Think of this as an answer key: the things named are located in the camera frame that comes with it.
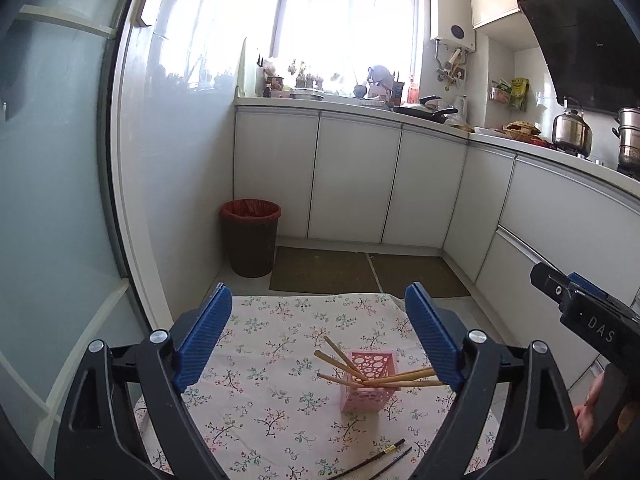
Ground brown floor mat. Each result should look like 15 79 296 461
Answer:
368 252 472 298
269 246 382 295

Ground stainless steel steamer pot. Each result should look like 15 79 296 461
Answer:
612 106 640 171

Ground black chopstick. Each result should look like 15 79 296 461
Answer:
372 446 413 478
340 439 407 480

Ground stainless steel kettle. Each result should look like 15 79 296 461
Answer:
551 96 593 157

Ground floral tablecloth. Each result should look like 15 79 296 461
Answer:
132 294 501 480

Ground frosted glass sliding door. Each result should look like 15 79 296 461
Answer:
0 0 148 461

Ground white kitchen countertop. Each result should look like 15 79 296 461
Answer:
234 92 640 186

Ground water heater pipes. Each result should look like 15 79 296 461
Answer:
432 47 471 92

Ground pink utensil holder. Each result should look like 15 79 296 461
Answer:
340 350 398 415

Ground wall rack with packets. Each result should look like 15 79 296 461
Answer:
490 76 532 111

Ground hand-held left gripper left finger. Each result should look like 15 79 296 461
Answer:
54 282 233 480

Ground black frying pan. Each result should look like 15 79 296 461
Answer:
392 95 459 123

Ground plate of food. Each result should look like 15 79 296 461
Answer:
502 120 543 139

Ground white wall water heater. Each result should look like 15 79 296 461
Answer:
430 0 477 53

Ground kitchen window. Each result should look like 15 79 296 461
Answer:
272 0 421 96

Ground brown trash bin red liner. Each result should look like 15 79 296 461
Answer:
221 199 282 278

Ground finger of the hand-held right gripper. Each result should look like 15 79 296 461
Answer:
531 262 608 312

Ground person's right hand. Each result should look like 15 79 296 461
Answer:
574 375 608 444

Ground white cutting board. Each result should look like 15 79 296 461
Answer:
237 37 263 98

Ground white kitchen base cabinets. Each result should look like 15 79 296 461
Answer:
232 102 640 411

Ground grey pot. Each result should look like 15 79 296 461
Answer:
366 65 396 92

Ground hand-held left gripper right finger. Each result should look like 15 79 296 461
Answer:
404 282 586 480

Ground black range hood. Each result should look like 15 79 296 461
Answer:
517 0 640 113

